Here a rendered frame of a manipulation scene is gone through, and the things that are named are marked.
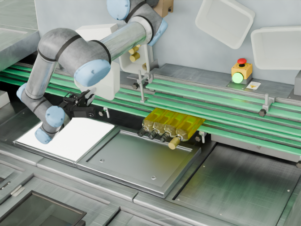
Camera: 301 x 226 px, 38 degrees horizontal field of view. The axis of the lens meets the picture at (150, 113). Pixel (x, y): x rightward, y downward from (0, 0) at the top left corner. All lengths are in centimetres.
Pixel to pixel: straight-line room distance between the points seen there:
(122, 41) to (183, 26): 52
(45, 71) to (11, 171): 74
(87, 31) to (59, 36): 87
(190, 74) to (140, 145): 41
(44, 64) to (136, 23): 39
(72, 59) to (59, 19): 109
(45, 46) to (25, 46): 112
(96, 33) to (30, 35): 50
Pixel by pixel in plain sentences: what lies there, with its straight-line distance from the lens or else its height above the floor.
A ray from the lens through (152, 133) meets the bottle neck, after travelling 192.
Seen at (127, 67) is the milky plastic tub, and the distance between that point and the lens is 226.
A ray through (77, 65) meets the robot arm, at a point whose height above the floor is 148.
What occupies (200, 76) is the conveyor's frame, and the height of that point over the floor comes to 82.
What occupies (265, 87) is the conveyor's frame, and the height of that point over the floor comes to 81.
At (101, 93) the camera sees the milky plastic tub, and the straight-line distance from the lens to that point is 201.
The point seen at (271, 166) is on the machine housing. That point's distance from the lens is 200.
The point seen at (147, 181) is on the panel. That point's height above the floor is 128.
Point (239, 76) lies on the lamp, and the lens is 192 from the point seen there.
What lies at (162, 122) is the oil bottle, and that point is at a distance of 196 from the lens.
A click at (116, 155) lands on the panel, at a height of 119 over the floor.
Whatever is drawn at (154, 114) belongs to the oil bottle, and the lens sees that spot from 203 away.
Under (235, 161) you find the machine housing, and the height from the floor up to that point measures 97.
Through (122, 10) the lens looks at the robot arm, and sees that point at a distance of 178.
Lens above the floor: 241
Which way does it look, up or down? 43 degrees down
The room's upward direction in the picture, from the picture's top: 134 degrees counter-clockwise
